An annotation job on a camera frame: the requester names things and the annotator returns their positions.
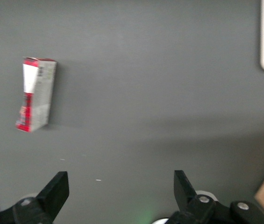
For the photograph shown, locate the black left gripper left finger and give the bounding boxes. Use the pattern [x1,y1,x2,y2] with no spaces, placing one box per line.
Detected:
[0,171,70,224]

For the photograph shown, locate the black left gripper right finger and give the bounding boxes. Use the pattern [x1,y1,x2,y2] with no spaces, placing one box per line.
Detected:
[166,170,264,224]

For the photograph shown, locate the red and white cookie box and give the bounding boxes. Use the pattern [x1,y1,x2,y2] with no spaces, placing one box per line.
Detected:
[15,56,57,133]

